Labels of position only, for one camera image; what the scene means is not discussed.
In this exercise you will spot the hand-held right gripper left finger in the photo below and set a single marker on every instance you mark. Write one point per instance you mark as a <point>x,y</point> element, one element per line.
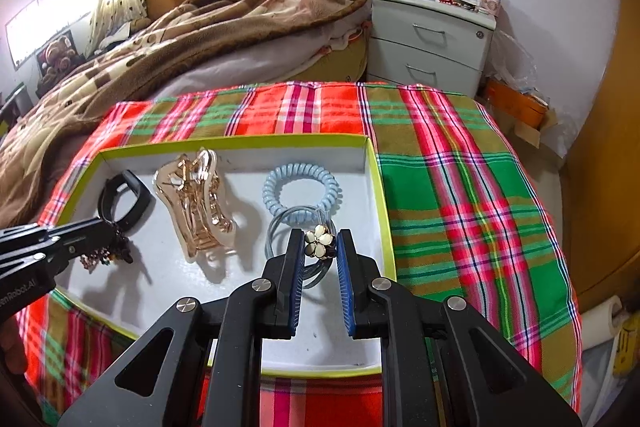
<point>296,287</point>

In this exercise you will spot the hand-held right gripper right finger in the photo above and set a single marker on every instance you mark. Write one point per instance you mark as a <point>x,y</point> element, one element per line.
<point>345,287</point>

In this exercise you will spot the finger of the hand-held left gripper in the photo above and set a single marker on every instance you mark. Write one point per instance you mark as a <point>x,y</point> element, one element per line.
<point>85,244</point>
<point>75,227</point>

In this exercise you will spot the pink transparent hair claw clip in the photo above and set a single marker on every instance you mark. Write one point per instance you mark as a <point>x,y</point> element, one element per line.
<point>192,207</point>

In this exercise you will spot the yellow-green shallow cardboard box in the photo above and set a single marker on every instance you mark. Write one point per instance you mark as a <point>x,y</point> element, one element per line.
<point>240,162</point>

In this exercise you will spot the dark side shelf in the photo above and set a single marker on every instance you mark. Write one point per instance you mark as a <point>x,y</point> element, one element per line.
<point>12,107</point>

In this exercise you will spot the red green plaid cloth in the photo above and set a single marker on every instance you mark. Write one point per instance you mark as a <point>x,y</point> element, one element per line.
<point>450,187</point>

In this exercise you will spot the brown teddy bear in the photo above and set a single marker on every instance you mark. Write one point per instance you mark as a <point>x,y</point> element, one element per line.
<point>56,54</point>

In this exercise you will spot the brown patterned blanket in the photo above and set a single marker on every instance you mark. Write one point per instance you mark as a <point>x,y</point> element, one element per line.
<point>150,47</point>

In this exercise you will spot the window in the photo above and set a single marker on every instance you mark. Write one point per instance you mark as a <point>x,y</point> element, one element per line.
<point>45,22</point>

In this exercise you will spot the pale pink bed sheet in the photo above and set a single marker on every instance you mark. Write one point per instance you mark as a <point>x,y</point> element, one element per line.
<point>250,57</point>

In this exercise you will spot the orange cardboard box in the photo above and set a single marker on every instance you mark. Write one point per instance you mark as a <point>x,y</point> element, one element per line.
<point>520,104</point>

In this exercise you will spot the white paper roll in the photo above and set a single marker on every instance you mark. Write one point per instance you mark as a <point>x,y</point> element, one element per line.
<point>600,322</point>

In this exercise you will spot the grey nightstand with drawers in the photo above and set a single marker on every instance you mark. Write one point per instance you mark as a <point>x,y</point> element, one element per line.
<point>425,42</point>

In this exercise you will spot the clear plastic bag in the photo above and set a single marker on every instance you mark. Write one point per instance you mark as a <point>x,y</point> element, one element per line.
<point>565,107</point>

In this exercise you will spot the wooden door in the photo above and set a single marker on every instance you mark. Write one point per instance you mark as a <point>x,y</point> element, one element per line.
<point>610,182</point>

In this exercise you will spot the yellow plastic object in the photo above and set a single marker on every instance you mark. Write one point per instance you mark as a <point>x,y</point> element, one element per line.
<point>627,347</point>

